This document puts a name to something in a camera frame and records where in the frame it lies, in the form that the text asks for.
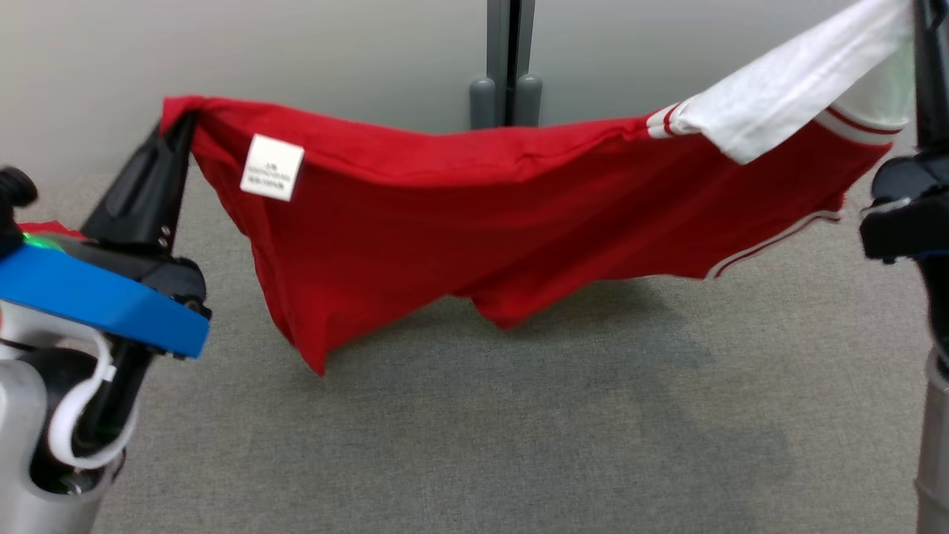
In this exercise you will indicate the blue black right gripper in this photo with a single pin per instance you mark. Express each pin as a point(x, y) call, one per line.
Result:
point(908, 222)

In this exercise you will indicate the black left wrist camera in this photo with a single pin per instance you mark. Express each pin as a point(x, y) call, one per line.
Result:
point(15, 191)

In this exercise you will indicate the grey partition post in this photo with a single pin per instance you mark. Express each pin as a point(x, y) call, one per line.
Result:
point(495, 44)

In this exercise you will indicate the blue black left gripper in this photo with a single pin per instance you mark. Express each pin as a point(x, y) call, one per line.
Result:
point(104, 297)

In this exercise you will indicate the red and white shirt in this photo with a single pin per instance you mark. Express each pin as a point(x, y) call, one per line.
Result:
point(445, 222)

